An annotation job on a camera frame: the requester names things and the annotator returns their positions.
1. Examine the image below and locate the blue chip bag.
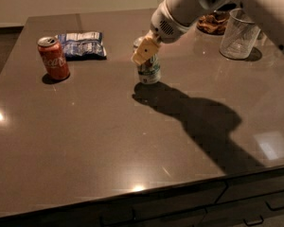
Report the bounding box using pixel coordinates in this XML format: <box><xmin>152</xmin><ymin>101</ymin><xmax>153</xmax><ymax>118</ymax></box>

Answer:
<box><xmin>56</xmin><ymin>31</ymin><xmax>107</xmax><ymax>61</ymax></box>

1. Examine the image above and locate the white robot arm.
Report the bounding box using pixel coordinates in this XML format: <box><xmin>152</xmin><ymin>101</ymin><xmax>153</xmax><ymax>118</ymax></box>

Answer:
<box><xmin>132</xmin><ymin>0</ymin><xmax>284</xmax><ymax>65</ymax></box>

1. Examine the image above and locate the black drawer handle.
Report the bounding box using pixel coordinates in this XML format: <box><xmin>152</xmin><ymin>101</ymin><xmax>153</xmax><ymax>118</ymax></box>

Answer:
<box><xmin>266</xmin><ymin>197</ymin><xmax>284</xmax><ymax>212</ymax></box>
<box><xmin>243</xmin><ymin>216</ymin><xmax>264</xmax><ymax>227</ymax></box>
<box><xmin>99</xmin><ymin>208</ymin><xmax>135</xmax><ymax>227</ymax></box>

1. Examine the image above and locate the red coca-cola can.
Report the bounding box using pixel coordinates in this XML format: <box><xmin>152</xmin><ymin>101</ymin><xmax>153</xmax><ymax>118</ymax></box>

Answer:
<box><xmin>37</xmin><ymin>37</ymin><xmax>70</xmax><ymax>80</ymax></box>

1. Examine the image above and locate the black drawer handle right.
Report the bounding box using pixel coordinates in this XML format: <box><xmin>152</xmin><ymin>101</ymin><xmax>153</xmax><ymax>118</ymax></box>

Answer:
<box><xmin>266</xmin><ymin>197</ymin><xmax>284</xmax><ymax>212</ymax></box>

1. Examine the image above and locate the black drawer handle middle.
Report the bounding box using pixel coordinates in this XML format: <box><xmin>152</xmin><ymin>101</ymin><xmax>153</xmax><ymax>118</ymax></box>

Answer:
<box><xmin>243</xmin><ymin>216</ymin><xmax>264</xmax><ymax>227</ymax></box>

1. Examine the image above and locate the black drawer handle left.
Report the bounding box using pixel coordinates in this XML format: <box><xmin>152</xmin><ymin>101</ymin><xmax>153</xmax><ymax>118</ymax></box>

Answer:
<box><xmin>99</xmin><ymin>208</ymin><xmax>135</xmax><ymax>227</ymax></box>

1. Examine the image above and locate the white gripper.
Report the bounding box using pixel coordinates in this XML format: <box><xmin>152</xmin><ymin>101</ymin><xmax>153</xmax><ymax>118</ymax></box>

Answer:
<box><xmin>132</xmin><ymin>0</ymin><xmax>227</xmax><ymax>65</ymax></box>

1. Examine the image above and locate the glass jar with black lid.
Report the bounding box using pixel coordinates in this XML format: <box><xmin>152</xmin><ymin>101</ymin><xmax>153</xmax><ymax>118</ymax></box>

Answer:
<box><xmin>197</xmin><ymin>3</ymin><xmax>237</xmax><ymax>35</ymax></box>

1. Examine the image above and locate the dark drawer cabinet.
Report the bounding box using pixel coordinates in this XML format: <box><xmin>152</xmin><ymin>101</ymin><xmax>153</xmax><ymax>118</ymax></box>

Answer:
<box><xmin>0</xmin><ymin>167</ymin><xmax>284</xmax><ymax>227</ymax></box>

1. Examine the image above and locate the white green 7up can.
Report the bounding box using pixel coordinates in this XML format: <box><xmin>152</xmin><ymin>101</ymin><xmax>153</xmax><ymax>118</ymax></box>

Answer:
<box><xmin>133</xmin><ymin>37</ymin><xmax>161</xmax><ymax>84</ymax></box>

